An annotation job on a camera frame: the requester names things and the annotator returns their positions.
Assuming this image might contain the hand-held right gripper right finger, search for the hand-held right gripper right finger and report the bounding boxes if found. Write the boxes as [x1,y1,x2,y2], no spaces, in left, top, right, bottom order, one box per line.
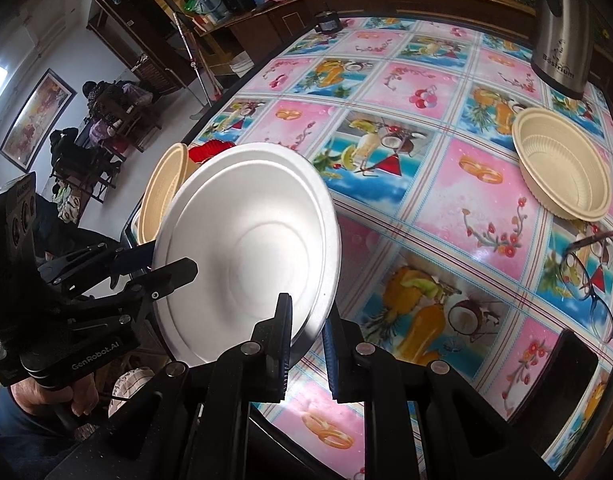
[322,305,557,480]

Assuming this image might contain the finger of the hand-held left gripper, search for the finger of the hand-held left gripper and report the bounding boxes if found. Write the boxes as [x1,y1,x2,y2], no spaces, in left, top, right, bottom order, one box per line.
[106,247,153,282]
[127,257,200,307]

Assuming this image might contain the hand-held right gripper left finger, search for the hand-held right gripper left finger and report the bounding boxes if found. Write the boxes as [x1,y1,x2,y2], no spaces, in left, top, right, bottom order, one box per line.
[61,292,293,480]

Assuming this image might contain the beige paper bowl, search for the beige paper bowl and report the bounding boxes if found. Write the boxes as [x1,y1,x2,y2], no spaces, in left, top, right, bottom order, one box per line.
[138,143,191,247]

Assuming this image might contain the white foam plate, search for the white foam plate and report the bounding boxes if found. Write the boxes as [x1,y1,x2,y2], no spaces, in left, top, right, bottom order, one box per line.
[151,146,334,363]

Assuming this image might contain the white foam bowl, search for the white foam bowl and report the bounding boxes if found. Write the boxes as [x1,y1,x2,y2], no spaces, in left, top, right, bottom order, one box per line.
[234,143,344,358]

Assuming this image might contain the red plate with gold rim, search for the red plate with gold rim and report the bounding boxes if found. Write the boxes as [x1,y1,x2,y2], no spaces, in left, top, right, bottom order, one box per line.
[188,140,236,165]

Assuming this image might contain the large beige ribbed bowl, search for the large beige ribbed bowl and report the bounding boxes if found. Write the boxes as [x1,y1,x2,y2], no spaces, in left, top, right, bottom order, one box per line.
[511,106,613,222]

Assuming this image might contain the person's left hand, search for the person's left hand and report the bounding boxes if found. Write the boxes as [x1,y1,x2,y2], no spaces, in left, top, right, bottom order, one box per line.
[11,374,100,418]

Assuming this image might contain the striped cloth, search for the striped cloth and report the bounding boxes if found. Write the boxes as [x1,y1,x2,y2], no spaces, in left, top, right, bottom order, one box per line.
[108,366,156,419]

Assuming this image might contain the printed floral tablecloth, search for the printed floral tablecloth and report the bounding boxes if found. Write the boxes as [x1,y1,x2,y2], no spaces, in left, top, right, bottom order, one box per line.
[181,16,613,480]

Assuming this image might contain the eyeglasses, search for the eyeglasses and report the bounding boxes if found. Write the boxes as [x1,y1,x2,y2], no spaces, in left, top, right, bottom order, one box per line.
[557,229,613,345]

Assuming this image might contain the wooden side counter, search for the wooden side counter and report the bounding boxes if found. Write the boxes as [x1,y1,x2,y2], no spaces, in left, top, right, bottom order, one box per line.
[191,0,537,81]

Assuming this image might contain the black power adapter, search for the black power adapter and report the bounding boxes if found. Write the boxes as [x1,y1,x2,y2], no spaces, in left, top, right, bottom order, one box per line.
[314,9,342,33]

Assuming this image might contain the stainless steel kettle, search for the stainless steel kettle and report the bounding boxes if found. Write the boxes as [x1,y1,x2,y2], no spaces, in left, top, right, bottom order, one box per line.
[530,0,596,101]

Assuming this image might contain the framed wall picture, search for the framed wall picture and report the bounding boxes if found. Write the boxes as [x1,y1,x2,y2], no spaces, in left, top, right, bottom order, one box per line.
[0,68,78,175]

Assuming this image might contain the mop with metal handle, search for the mop with metal handle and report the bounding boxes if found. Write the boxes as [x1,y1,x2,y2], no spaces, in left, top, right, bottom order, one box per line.
[172,10,226,122]

